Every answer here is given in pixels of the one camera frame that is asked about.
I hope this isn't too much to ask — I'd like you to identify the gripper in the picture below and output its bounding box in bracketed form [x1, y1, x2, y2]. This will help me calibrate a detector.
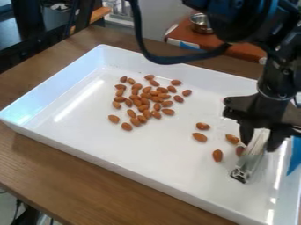
[221, 92, 301, 153]

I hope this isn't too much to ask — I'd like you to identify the silver metal bar tool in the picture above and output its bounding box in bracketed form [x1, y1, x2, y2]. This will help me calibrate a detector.
[229, 128, 273, 185]

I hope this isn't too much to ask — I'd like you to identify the pile of brown bits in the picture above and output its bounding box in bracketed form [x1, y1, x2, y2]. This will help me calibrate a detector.
[106, 74, 195, 132]
[190, 121, 247, 163]

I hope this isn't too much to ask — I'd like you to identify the blue sheet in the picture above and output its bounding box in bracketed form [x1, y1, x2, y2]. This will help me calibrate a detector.
[284, 135, 301, 177]

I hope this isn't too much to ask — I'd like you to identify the silver pot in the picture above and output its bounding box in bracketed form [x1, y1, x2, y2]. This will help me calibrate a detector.
[189, 12, 216, 35]

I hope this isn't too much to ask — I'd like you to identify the white tray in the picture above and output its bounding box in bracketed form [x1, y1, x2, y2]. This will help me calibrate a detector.
[0, 43, 301, 225]

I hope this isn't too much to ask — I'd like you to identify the black metal rack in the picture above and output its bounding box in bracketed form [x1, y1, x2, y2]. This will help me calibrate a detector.
[0, 0, 107, 74]

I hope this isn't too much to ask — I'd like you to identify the black cable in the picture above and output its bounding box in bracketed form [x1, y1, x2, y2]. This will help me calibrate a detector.
[128, 0, 233, 66]

